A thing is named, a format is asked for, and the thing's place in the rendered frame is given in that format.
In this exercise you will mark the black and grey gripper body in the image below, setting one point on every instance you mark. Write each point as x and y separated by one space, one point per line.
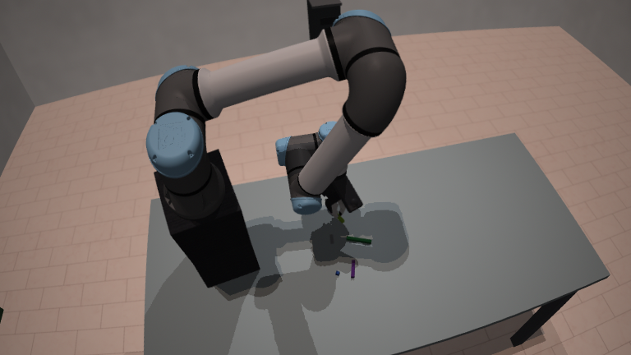
330 191

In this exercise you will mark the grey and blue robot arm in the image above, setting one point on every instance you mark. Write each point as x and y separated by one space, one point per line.
359 41

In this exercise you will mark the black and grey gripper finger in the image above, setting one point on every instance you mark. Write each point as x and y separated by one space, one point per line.
332 207
342 208

